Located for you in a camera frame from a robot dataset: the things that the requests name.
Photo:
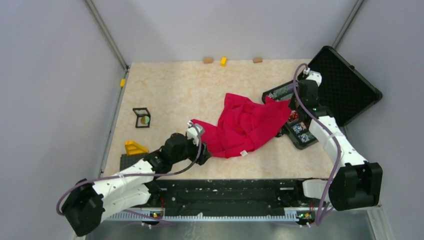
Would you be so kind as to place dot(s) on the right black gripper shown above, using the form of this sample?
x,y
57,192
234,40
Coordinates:
x,y
291,104

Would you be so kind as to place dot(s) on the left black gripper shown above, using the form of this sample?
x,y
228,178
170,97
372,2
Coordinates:
x,y
204,154

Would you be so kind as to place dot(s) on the red t-shirt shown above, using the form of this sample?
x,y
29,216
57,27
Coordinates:
x,y
244,126

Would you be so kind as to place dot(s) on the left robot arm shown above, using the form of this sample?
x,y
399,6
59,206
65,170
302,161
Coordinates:
x,y
86,205

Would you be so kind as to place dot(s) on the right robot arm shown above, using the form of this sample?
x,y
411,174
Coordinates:
x,y
354,182

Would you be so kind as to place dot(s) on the black case with chips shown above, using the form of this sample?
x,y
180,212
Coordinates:
x,y
343,89

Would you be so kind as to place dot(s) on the right tan wooden block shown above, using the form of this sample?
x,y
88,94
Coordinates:
x,y
257,60

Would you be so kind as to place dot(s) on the tan wooden block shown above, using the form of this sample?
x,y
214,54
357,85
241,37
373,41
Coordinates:
x,y
257,60
208,60

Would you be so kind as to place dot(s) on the small black framed box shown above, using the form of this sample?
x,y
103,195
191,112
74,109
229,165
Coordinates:
x,y
143,117

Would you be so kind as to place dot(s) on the yellow wedge block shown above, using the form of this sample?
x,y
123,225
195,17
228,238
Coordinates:
x,y
133,148

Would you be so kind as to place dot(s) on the dark grey studded baseplate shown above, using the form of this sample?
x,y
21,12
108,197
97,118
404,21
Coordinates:
x,y
134,162

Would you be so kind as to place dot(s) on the yellow small block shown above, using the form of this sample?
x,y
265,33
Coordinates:
x,y
223,61

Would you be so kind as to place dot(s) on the left tan wooden block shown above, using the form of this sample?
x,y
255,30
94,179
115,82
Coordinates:
x,y
208,60

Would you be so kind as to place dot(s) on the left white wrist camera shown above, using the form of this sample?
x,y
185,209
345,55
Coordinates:
x,y
194,132

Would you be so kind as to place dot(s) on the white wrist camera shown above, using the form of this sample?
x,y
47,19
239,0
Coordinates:
x,y
311,75
194,132

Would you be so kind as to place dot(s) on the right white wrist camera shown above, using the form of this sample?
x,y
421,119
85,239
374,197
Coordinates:
x,y
311,75

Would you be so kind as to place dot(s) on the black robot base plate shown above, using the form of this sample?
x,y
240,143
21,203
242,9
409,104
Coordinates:
x,y
229,197

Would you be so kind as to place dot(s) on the yellow clip on frame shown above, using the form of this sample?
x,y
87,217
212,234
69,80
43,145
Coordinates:
x,y
122,82

